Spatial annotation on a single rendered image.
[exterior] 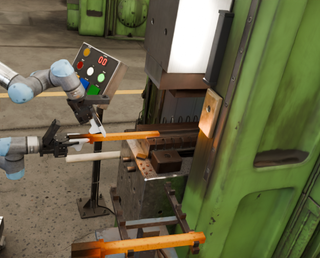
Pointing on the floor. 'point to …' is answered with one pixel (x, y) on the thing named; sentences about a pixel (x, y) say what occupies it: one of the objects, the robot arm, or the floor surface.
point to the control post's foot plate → (83, 208)
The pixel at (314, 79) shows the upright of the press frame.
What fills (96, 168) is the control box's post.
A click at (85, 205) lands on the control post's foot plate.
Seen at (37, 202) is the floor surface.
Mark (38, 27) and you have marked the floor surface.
